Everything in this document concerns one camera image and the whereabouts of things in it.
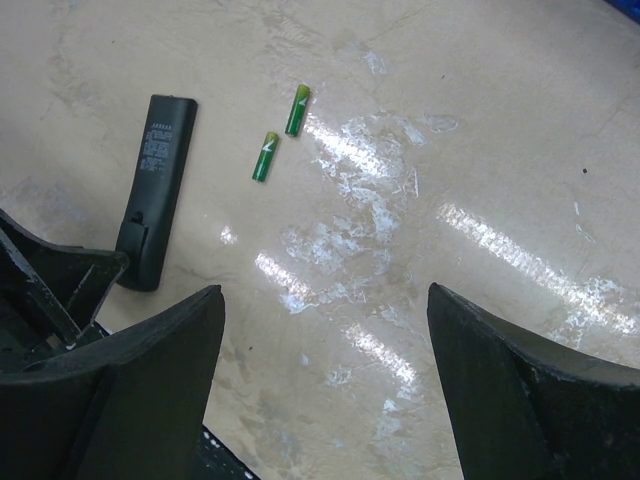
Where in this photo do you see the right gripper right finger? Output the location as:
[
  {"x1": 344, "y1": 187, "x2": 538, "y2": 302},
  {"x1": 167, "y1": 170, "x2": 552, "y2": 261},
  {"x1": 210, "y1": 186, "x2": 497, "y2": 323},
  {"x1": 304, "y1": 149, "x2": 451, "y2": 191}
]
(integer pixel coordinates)
[{"x1": 427, "y1": 283, "x2": 639, "y2": 479}]

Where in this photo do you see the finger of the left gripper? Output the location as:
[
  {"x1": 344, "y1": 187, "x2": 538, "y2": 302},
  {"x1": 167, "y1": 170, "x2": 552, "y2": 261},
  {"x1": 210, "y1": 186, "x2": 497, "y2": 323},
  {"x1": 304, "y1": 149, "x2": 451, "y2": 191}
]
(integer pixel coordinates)
[{"x1": 1, "y1": 212, "x2": 129, "y2": 350}]

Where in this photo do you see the green battery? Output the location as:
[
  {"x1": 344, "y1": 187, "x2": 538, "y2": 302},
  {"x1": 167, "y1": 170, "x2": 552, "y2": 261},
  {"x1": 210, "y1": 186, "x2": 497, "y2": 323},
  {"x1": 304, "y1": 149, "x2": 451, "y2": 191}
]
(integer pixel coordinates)
[
  {"x1": 285, "y1": 84, "x2": 311, "y2": 137},
  {"x1": 252, "y1": 132, "x2": 279, "y2": 182}
]

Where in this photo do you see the black remote control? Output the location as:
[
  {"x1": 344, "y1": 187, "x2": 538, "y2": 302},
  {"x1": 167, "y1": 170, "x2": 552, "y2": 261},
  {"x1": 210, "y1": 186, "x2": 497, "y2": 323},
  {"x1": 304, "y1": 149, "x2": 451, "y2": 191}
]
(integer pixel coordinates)
[{"x1": 116, "y1": 94, "x2": 198, "y2": 292}]

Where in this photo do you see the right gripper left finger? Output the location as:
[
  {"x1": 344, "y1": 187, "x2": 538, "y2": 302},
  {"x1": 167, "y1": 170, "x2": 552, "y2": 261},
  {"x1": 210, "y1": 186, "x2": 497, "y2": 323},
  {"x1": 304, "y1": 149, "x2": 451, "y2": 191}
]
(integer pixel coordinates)
[{"x1": 1, "y1": 286, "x2": 225, "y2": 479}]

